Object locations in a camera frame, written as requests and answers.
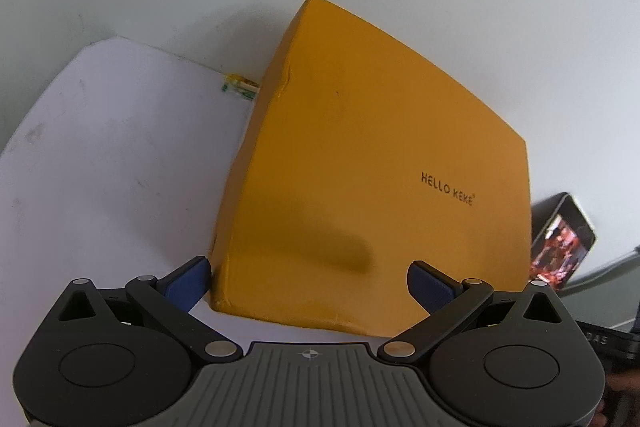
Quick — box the white desktop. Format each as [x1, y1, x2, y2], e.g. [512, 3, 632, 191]
[0, 36, 640, 348]

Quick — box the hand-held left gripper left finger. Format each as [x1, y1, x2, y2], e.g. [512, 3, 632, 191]
[42, 257, 243, 363]

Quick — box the black smartphone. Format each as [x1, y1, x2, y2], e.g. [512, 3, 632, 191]
[529, 192, 598, 292]

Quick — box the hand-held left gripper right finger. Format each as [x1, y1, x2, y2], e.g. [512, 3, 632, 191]
[377, 259, 583, 365]

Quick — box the orange cardboard box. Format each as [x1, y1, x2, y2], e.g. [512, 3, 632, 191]
[209, 0, 533, 339]

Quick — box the small green yellow packet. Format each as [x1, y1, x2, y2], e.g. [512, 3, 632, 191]
[221, 74, 260, 100]

